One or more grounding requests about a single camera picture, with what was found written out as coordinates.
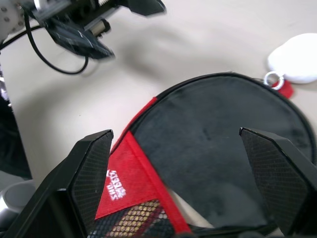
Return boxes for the black red paddle case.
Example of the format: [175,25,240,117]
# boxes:
[85,71,317,238]

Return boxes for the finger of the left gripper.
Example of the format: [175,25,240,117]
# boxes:
[46,18,116,60]
[123,0,166,17]

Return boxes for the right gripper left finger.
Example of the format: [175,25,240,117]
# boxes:
[7,129,114,238]

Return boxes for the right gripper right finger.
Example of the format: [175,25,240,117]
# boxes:
[239,127,317,236]

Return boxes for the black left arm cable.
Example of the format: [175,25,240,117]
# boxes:
[0,11,89,75]

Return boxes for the silver robot torso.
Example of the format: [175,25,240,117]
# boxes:
[0,178,36,220]

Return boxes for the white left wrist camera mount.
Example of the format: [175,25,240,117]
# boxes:
[0,0,27,44]

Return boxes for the white fluffy pompom keychain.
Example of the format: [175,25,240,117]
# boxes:
[264,33,317,90]

